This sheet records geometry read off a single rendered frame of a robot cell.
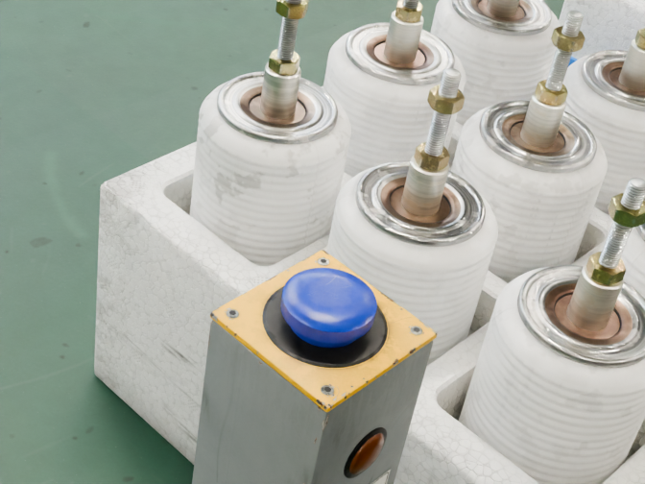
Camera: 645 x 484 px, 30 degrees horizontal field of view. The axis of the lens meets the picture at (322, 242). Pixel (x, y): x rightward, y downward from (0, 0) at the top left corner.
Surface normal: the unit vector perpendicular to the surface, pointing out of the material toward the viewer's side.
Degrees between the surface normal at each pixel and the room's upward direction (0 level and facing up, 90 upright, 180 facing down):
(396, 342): 0
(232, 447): 90
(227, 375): 90
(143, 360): 90
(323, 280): 0
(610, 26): 90
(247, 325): 0
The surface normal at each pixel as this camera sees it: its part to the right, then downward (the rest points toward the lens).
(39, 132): 0.15, -0.77
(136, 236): -0.68, 0.38
